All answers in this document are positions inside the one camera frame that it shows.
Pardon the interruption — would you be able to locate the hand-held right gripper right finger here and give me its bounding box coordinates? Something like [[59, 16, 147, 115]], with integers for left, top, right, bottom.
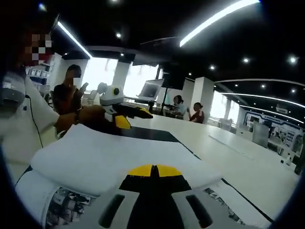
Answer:
[[153, 164, 216, 229]]

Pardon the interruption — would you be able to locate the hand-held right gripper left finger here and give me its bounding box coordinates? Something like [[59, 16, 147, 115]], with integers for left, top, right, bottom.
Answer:
[[98, 164, 156, 229]]

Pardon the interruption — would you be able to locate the person's left hand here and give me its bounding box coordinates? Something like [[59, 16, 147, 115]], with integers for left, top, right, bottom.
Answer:
[[80, 106, 120, 134]]

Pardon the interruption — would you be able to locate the silver open laptop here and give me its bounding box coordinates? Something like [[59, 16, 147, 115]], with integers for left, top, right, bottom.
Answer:
[[135, 78, 165, 104]]

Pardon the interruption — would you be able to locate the black screen on stand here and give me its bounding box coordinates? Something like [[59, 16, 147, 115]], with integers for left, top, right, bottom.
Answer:
[[160, 68, 187, 115]]

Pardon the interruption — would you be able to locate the white square pillar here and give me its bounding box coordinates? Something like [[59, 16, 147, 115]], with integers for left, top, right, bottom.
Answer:
[[194, 76, 215, 125]]

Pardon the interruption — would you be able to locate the grey chest-worn device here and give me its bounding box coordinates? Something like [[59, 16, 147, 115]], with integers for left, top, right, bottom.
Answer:
[[0, 71, 27, 113]]

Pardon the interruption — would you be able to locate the grey upright panel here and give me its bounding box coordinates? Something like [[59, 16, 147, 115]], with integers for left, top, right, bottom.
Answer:
[[252, 120, 270, 149]]

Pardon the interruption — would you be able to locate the dark wrist bracelet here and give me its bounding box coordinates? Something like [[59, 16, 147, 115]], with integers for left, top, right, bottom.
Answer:
[[74, 106, 84, 125]]

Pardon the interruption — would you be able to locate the thin black cable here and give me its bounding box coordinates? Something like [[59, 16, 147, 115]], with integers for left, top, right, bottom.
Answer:
[[25, 94, 45, 148]]

